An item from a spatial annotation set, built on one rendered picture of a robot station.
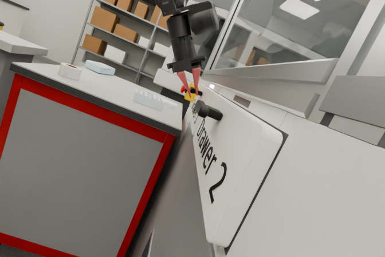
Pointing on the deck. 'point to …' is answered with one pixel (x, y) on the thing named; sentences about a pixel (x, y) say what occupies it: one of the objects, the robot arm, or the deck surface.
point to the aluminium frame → (322, 78)
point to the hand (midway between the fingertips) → (193, 93)
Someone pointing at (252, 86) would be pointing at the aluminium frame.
